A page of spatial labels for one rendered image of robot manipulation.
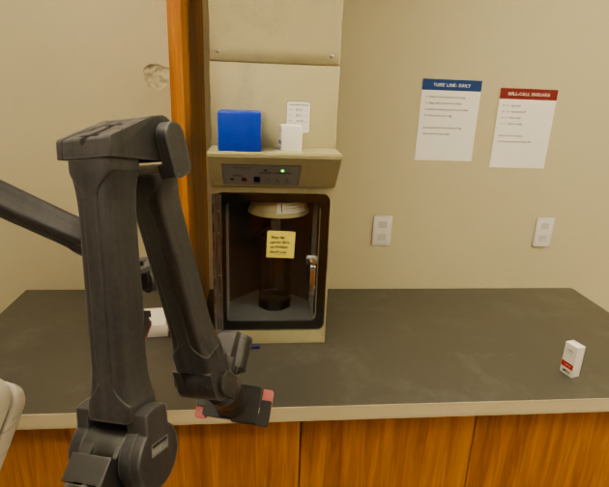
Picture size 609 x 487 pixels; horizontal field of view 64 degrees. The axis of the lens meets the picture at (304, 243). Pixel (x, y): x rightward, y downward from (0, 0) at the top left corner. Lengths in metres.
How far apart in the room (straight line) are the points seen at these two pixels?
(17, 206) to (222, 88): 0.55
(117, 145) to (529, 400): 1.14
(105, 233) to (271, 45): 0.80
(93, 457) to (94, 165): 0.33
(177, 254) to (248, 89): 0.67
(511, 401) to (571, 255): 0.96
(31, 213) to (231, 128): 0.46
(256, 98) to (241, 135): 0.14
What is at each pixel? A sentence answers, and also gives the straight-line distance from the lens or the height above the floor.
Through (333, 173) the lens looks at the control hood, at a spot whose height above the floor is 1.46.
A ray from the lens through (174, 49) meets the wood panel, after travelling 1.20.
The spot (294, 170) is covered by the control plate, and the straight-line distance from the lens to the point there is 1.22.
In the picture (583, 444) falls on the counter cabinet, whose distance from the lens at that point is 1.61.
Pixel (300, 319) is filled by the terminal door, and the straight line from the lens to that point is 1.43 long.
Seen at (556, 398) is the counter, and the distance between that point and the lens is 1.44.
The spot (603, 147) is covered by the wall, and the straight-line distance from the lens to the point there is 2.14.
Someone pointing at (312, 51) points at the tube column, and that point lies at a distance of 1.29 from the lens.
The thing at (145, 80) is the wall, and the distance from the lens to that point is 1.75.
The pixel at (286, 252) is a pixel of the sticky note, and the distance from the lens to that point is 1.34.
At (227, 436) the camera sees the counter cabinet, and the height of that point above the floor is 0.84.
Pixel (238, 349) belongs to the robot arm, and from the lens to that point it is 0.87.
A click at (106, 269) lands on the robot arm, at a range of 0.59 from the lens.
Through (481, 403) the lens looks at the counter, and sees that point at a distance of 1.34.
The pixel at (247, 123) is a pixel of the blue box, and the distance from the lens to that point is 1.17.
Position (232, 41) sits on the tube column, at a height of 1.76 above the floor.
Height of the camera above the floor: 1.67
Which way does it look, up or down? 18 degrees down
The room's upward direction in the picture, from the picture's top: 2 degrees clockwise
